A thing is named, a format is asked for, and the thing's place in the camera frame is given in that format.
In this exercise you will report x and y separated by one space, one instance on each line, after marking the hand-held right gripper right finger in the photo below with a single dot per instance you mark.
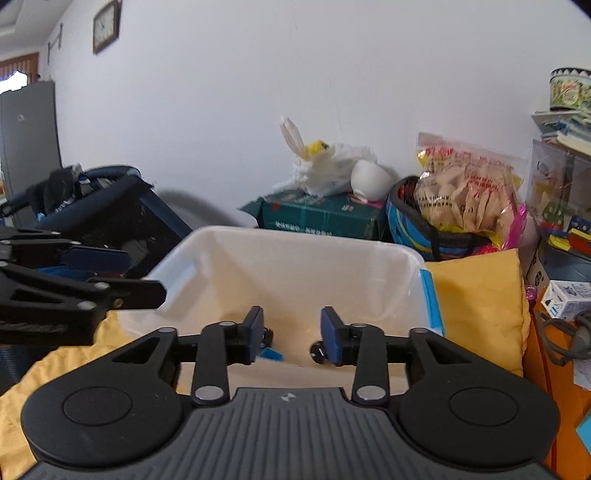
332 337

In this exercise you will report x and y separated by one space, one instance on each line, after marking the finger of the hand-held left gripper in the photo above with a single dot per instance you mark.
138 293
99 261

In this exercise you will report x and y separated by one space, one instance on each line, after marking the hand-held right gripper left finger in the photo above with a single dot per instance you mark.
257 337

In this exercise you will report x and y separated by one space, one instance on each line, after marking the black red toy car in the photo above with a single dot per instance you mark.
316 353

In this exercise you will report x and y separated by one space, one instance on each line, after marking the large light blue building block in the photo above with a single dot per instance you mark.
272 354

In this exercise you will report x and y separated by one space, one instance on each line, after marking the white plastic storage bin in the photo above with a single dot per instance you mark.
300 277

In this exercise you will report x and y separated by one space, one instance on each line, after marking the dark blue mesh playpen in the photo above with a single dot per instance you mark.
138 217

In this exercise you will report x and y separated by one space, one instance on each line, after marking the dark green cardboard box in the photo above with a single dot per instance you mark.
314 217

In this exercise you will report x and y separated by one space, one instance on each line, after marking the blue basket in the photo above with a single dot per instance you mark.
406 226

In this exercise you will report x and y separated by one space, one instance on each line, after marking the grey refrigerator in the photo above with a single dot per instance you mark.
27 138

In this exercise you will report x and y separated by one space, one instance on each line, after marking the yellow quilted blanket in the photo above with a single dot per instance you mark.
475 295

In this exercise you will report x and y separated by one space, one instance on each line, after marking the white cup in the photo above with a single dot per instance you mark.
369 180

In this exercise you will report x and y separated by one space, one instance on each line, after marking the white plastic bag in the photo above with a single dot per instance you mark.
323 170

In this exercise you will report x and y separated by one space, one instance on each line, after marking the clear bag of crackers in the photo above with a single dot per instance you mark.
461 194

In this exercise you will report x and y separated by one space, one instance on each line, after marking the pink foil wrapper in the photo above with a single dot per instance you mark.
521 226

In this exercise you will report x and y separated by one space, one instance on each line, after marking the orange box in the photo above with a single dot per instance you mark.
558 415

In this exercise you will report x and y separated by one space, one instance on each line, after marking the small white carton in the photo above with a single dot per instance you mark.
570 295

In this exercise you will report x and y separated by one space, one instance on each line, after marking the light blue card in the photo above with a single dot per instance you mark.
585 431

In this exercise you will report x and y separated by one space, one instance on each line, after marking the clear plastic toy box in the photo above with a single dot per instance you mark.
558 184

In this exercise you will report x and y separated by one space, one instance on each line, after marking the stack of books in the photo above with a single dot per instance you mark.
568 129

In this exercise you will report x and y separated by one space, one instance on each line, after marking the decorated round tin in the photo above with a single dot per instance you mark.
570 92

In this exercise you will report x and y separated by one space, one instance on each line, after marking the framed wall clock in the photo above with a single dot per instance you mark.
105 25

